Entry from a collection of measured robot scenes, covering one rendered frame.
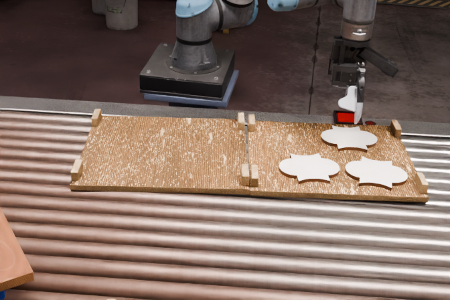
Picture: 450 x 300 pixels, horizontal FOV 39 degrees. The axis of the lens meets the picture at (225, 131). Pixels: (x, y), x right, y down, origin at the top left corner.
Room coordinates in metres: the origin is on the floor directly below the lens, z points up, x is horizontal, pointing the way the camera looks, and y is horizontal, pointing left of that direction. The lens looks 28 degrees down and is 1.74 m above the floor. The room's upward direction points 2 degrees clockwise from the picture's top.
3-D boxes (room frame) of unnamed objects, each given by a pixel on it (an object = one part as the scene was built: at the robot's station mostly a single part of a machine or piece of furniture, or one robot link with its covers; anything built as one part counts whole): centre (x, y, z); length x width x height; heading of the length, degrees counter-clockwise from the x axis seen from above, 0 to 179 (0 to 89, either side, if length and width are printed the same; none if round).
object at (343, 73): (1.46, -0.30, 1.16); 0.09 x 0.08 x 0.12; 90
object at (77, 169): (1.24, 0.34, 0.95); 0.06 x 0.02 x 0.03; 2
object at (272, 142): (1.38, -0.27, 0.93); 0.41 x 0.35 x 0.02; 90
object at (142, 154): (1.38, 0.15, 0.93); 0.41 x 0.35 x 0.02; 92
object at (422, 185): (1.25, -0.46, 0.95); 0.06 x 0.02 x 0.03; 0
